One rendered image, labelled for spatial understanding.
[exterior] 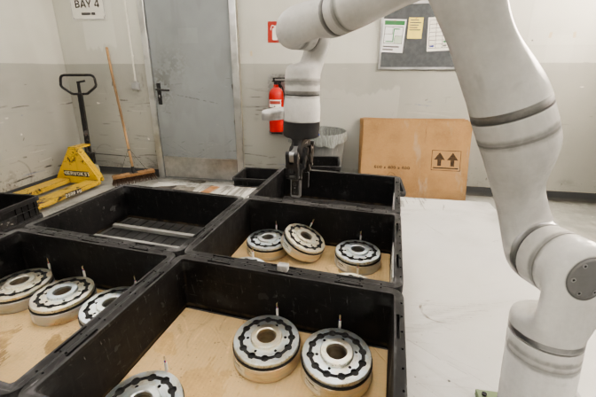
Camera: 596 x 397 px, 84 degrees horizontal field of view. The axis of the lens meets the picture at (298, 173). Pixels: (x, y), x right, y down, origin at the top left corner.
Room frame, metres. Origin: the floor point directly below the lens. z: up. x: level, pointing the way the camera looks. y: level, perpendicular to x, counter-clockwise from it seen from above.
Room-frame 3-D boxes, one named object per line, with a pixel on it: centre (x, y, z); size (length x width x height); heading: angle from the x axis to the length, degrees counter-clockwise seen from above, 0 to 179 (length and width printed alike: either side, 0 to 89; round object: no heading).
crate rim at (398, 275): (0.64, -0.01, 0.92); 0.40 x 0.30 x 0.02; 74
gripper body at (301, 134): (0.68, -0.01, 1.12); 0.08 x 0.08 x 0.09
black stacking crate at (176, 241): (0.75, 0.37, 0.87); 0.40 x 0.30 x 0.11; 74
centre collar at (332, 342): (0.38, -0.06, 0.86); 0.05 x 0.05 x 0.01
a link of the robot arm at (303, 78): (0.69, -0.02, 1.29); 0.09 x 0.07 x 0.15; 127
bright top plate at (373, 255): (0.67, -0.14, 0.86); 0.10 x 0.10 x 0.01
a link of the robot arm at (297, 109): (0.69, 0.01, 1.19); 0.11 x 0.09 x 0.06; 73
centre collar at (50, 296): (0.52, 0.44, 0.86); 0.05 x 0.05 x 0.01
